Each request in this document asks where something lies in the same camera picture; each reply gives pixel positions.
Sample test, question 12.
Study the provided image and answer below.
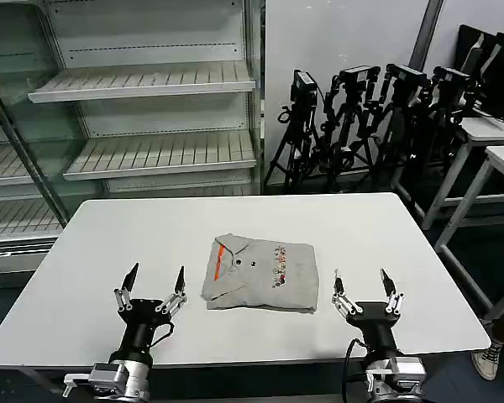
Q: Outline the black camera on tripod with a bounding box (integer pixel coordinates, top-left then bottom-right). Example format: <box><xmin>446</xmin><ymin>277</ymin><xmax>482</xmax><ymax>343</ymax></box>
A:
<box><xmin>379</xmin><ymin>62</ymin><xmax>433</xmax><ymax>186</ymax></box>
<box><xmin>429</xmin><ymin>65</ymin><xmax>478</xmax><ymax>170</ymax></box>
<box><xmin>263</xmin><ymin>69</ymin><xmax>323</xmax><ymax>186</ymax></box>
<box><xmin>319</xmin><ymin>65</ymin><xmax>382</xmax><ymax>182</ymax></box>

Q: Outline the white empty shelf rack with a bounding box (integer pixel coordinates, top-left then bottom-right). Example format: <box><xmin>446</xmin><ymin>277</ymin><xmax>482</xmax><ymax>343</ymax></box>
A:
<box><xmin>26</xmin><ymin>0</ymin><xmax>266</xmax><ymax>197</ymax></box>

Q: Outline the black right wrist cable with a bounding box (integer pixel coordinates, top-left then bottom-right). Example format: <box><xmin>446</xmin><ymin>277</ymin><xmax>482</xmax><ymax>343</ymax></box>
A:
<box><xmin>344</xmin><ymin>338</ymin><xmax>369</xmax><ymax>398</ymax></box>

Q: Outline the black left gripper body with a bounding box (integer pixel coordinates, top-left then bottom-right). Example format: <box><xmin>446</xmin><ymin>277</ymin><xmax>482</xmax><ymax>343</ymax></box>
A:
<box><xmin>111</xmin><ymin>298</ymin><xmax>175</xmax><ymax>365</ymax></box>

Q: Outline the grey printed polo shirt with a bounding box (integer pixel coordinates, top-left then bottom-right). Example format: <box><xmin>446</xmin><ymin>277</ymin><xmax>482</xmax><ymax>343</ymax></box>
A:
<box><xmin>200</xmin><ymin>233</ymin><xmax>322</xmax><ymax>316</ymax></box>

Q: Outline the person's foot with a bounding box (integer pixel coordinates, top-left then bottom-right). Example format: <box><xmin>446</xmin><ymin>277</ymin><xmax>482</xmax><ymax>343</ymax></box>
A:
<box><xmin>470</xmin><ymin>339</ymin><xmax>504</xmax><ymax>381</ymax></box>

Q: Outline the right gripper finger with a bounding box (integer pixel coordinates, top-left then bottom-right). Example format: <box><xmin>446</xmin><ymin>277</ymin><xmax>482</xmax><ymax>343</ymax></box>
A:
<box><xmin>380</xmin><ymin>268</ymin><xmax>406</xmax><ymax>316</ymax></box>
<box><xmin>330</xmin><ymin>268</ymin><xmax>363</xmax><ymax>322</ymax></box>

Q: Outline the grey metal post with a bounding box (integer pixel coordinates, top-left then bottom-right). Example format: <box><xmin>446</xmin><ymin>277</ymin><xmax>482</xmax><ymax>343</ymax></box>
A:
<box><xmin>408</xmin><ymin>0</ymin><xmax>445</xmax><ymax>79</ymax></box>

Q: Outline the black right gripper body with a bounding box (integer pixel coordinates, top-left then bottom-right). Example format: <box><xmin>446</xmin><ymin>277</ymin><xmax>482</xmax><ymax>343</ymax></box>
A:
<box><xmin>344</xmin><ymin>301</ymin><xmax>402</xmax><ymax>359</ymax></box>

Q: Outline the glass fronted shelf cabinet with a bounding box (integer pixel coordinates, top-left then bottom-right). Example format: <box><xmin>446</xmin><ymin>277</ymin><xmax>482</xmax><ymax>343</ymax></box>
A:
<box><xmin>0</xmin><ymin>0</ymin><xmax>73</xmax><ymax>290</ymax></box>

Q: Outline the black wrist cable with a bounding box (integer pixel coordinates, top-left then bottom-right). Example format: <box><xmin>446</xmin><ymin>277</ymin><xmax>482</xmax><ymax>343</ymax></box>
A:
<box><xmin>150</xmin><ymin>322</ymin><xmax>176</xmax><ymax>348</ymax></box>
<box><xmin>344</xmin><ymin>338</ymin><xmax>369</xmax><ymax>398</ymax></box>

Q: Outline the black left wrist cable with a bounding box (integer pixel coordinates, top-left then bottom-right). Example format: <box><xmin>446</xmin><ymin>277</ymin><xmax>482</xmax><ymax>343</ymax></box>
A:
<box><xmin>150</xmin><ymin>322</ymin><xmax>176</xmax><ymax>348</ymax></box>

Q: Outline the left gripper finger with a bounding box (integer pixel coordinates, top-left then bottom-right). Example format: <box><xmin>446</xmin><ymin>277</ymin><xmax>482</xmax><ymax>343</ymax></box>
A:
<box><xmin>155</xmin><ymin>265</ymin><xmax>189</xmax><ymax>317</ymax></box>
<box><xmin>113</xmin><ymin>262</ymin><xmax>140</xmax><ymax>313</ymax></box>

